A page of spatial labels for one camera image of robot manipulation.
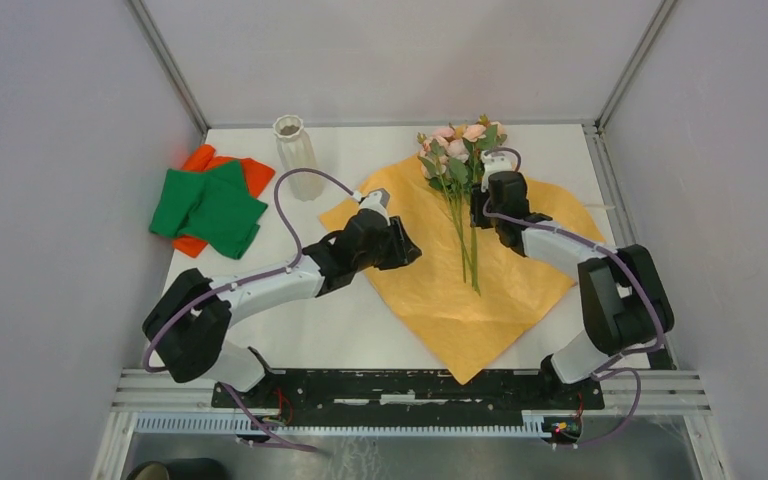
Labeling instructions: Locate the pink artificial flower bouquet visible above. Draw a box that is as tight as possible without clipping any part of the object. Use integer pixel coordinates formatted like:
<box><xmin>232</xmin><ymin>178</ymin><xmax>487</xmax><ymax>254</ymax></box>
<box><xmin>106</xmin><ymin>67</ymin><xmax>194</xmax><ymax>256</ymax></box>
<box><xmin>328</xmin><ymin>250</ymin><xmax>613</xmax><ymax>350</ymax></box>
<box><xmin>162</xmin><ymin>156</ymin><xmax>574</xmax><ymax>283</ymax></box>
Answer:
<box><xmin>416</xmin><ymin>115</ymin><xmax>507</xmax><ymax>292</ymax></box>

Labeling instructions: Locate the cream printed ribbon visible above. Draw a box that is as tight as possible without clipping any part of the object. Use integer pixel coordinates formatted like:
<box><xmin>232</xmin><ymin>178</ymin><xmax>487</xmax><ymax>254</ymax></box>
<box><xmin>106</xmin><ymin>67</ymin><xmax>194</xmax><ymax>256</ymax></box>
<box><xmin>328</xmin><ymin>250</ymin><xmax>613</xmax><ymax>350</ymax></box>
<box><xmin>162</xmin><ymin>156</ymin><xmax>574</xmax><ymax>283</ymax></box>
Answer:
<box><xmin>584</xmin><ymin>203</ymin><xmax>616</xmax><ymax>212</ymax></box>

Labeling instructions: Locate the orange wrapping paper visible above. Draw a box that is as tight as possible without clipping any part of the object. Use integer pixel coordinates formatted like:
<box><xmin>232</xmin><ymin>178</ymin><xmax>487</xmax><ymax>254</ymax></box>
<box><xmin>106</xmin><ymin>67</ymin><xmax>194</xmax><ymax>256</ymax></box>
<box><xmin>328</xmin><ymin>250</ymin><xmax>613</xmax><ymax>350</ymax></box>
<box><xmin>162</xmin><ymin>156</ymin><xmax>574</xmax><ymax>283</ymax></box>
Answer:
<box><xmin>324</xmin><ymin>156</ymin><xmax>583</xmax><ymax>383</ymax></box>

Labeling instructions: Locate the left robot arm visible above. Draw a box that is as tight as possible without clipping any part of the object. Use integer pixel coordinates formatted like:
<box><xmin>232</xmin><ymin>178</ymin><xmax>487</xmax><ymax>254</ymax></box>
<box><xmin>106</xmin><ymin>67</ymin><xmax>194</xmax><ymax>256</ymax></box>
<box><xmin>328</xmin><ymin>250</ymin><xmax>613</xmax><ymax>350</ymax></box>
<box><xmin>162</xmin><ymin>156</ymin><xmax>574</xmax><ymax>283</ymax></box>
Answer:
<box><xmin>142</xmin><ymin>209</ymin><xmax>422</xmax><ymax>408</ymax></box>

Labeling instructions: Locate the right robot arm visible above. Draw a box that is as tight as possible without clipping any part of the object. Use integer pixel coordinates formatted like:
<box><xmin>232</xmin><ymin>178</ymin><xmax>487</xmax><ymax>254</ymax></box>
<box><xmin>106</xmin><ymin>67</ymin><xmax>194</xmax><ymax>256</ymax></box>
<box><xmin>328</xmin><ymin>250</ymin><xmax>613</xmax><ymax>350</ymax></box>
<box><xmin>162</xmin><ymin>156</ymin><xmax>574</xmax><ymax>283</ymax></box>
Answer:
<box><xmin>470</xmin><ymin>171</ymin><xmax>675</xmax><ymax>408</ymax></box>

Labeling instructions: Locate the white ribbed vase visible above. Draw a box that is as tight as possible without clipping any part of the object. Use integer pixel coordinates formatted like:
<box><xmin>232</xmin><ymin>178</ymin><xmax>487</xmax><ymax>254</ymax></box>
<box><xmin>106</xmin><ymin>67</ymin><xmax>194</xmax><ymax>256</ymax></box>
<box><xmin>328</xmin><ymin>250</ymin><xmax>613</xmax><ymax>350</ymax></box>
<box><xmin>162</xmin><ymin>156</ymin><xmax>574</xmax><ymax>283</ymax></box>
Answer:
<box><xmin>273</xmin><ymin>115</ymin><xmax>324</xmax><ymax>201</ymax></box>

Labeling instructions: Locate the orange cloth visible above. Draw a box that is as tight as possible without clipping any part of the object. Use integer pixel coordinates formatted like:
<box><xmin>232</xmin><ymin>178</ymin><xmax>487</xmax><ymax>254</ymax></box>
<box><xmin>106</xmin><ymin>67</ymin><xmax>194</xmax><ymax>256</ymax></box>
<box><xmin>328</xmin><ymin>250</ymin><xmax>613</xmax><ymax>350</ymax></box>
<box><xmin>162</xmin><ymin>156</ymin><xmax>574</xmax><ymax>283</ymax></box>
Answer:
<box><xmin>172</xmin><ymin>144</ymin><xmax>275</xmax><ymax>258</ymax></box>

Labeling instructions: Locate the green cloth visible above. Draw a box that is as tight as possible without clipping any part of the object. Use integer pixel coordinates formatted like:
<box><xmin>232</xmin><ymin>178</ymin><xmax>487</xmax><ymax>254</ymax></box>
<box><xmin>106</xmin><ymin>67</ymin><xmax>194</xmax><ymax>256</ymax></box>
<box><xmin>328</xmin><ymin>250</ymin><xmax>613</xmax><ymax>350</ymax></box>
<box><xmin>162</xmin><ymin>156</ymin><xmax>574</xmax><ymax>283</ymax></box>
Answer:
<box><xmin>149</xmin><ymin>161</ymin><xmax>267</xmax><ymax>260</ymax></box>

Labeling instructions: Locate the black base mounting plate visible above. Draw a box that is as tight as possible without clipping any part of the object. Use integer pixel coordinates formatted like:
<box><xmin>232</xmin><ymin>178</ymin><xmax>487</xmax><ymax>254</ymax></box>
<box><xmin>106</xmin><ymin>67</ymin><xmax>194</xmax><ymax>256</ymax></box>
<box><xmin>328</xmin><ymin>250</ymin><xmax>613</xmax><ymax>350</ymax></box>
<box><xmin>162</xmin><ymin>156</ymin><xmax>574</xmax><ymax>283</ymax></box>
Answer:
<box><xmin>240</xmin><ymin>368</ymin><xmax>600</xmax><ymax>427</ymax></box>

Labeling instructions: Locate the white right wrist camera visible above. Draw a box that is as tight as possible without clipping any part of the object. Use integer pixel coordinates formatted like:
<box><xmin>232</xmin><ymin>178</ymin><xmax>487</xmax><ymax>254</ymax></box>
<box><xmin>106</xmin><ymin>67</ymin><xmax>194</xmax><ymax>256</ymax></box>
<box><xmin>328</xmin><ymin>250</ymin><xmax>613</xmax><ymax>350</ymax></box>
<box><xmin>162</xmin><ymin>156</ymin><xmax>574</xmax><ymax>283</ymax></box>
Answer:
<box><xmin>480</xmin><ymin>149</ymin><xmax>516</xmax><ymax>193</ymax></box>

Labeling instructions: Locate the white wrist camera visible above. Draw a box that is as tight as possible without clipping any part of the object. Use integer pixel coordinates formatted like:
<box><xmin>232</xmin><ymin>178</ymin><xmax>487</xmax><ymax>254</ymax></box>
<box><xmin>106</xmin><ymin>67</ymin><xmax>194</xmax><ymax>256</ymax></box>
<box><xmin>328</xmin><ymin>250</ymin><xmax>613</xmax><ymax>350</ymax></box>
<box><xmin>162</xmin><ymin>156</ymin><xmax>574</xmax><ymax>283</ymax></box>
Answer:
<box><xmin>351</xmin><ymin>188</ymin><xmax>390</xmax><ymax>222</ymax></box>
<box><xmin>480</xmin><ymin>149</ymin><xmax>516</xmax><ymax>193</ymax></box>

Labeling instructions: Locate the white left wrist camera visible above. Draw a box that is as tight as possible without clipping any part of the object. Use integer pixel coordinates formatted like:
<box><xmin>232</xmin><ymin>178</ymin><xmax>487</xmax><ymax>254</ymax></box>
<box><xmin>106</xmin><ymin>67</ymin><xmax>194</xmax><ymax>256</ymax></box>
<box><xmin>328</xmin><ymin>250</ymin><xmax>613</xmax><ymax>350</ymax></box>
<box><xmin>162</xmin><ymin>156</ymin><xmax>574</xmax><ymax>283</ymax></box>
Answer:
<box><xmin>351</xmin><ymin>188</ymin><xmax>390</xmax><ymax>222</ymax></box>

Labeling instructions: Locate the aluminium frame rail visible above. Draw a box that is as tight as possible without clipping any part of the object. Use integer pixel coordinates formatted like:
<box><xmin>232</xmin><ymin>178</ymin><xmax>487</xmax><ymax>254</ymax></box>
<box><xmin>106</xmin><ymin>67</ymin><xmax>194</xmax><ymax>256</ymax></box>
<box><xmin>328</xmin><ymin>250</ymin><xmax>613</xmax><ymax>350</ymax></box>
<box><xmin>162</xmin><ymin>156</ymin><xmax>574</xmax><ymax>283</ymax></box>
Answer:
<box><xmin>112</xmin><ymin>369</ymin><xmax>713</xmax><ymax>416</ymax></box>

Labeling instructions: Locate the white slotted cable duct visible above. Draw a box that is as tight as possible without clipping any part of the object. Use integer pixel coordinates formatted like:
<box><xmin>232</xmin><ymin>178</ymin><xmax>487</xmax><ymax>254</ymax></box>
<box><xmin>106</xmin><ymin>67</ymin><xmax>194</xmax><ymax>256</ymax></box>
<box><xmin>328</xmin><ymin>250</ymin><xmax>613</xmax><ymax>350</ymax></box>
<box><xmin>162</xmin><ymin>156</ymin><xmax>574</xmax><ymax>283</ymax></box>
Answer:
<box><xmin>133</xmin><ymin>412</ymin><xmax>552</xmax><ymax>439</ymax></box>

